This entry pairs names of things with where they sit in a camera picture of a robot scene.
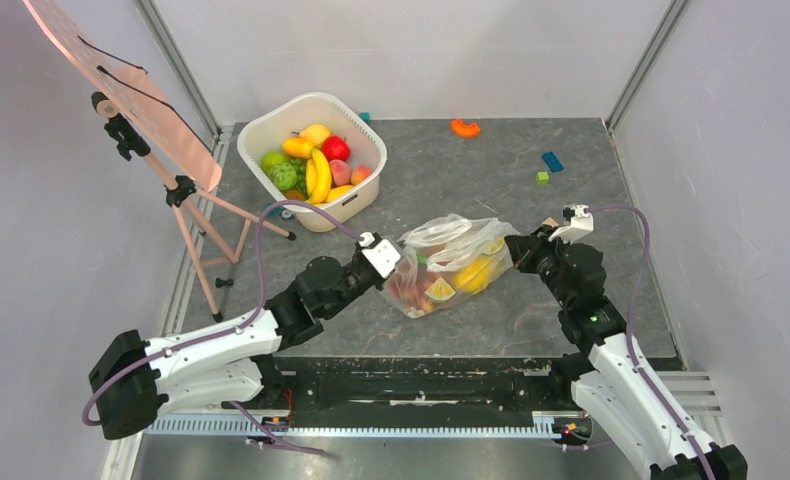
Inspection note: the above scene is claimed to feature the clear plastic bag of fruits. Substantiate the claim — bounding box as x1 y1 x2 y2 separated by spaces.
381 214 519 318

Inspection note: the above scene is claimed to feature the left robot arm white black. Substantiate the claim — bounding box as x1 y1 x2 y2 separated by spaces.
84 241 401 440

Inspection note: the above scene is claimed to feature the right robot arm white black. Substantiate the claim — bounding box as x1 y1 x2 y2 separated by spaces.
505 225 748 479

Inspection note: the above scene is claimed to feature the fake peach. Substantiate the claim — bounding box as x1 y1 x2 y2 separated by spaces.
329 159 352 187

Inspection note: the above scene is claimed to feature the yellow fake banana bunch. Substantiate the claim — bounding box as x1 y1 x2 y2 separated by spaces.
306 148 354 205

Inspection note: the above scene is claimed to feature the green fake custard apple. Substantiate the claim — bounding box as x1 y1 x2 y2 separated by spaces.
267 162 298 192

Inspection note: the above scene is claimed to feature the red fake apple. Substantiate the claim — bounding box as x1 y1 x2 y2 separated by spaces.
320 135 351 162

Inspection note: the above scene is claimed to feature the orange yellow fake mango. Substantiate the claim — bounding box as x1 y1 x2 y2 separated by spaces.
282 137 316 159

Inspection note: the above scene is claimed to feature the blue toy brick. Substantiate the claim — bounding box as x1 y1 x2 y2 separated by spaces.
541 151 564 173

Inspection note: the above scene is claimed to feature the teal toy piece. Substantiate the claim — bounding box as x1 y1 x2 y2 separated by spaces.
261 204 284 221

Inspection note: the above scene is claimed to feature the orange curved toy block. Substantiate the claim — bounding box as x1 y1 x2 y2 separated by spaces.
450 118 482 138

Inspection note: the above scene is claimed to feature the pink tripod stand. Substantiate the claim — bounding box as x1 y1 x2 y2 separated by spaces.
91 91 261 322

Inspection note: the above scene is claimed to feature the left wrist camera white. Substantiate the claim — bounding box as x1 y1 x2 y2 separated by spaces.
358 232 402 280

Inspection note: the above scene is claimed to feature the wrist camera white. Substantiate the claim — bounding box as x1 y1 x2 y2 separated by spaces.
549 204 594 244
358 232 402 280

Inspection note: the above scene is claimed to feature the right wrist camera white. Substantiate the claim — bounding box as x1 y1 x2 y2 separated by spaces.
549 204 594 244

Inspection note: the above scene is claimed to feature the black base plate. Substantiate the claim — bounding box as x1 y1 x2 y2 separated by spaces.
242 356 579 411

